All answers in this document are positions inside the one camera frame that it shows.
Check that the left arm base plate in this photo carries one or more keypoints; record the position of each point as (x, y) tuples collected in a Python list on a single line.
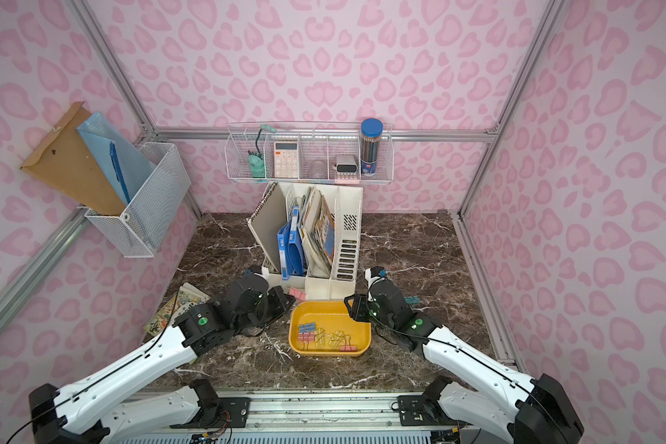
[(233, 412)]

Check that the clear glass jar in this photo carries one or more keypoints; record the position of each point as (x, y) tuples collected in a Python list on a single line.
[(318, 170)]

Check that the white mesh wall basket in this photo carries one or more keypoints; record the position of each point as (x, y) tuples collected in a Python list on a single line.
[(141, 228)]

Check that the light blue document folder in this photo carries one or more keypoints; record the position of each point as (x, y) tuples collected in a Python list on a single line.
[(124, 166)]

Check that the brown kraft envelope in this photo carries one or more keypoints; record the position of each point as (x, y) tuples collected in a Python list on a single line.
[(63, 162)]

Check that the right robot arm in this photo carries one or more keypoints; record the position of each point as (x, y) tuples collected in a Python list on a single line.
[(510, 405)]

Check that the white desktop file organizer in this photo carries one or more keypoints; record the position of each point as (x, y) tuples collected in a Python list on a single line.
[(345, 204)]

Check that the books in organizer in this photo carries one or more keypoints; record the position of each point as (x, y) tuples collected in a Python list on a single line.
[(318, 234)]

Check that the clear wall shelf organizer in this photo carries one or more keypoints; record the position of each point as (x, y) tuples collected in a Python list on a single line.
[(316, 141)]

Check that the green desk lamp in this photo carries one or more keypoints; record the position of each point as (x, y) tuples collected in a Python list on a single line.
[(256, 159)]

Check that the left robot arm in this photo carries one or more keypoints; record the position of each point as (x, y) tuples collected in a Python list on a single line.
[(96, 409)]

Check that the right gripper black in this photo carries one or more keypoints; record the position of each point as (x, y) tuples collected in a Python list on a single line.
[(360, 305)]

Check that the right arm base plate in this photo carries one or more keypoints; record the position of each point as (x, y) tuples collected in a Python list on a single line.
[(420, 411)]

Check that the white digital clock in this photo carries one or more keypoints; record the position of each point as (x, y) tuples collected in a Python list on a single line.
[(346, 168)]

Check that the pink white calculator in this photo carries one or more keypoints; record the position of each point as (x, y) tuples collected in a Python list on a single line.
[(286, 160)]

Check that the blue binder clip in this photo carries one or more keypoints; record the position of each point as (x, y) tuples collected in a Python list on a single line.
[(307, 328)]

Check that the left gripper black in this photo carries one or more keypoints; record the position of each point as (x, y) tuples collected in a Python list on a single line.
[(278, 300)]

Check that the blue lid pencil tube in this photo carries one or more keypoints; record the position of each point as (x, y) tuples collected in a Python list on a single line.
[(371, 131)]

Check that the illustrated children's book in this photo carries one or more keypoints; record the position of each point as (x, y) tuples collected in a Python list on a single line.
[(186, 297)]

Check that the grey spiral notebook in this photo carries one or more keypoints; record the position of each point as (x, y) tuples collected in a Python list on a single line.
[(266, 221)]

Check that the blue binder folder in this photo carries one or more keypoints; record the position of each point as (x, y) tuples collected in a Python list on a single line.
[(289, 241)]

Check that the yellow plastic storage box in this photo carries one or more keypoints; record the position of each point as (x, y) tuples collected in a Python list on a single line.
[(334, 328)]

